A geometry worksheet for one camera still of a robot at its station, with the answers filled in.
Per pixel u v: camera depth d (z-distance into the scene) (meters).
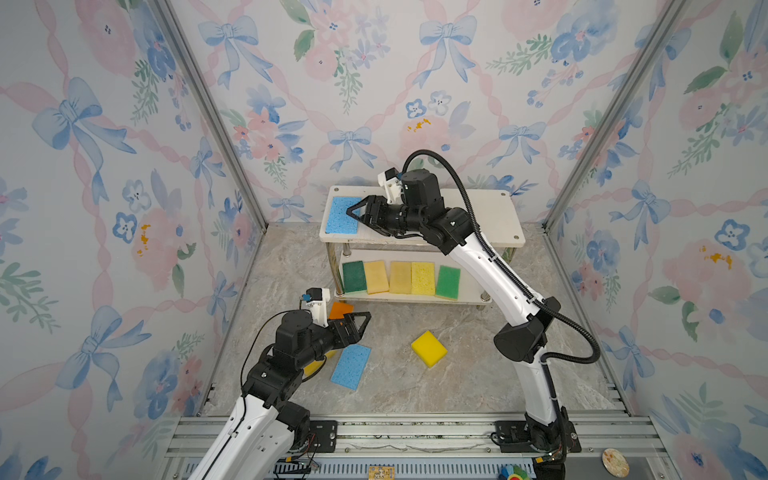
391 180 0.65
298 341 0.55
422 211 0.56
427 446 0.73
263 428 0.49
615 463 0.70
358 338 0.64
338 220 0.72
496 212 0.77
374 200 0.63
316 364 0.62
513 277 0.52
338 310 0.95
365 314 0.69
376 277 0.95
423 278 0.95
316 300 0.65
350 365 0.84
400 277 0.95
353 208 0.67
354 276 0.95
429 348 0.88
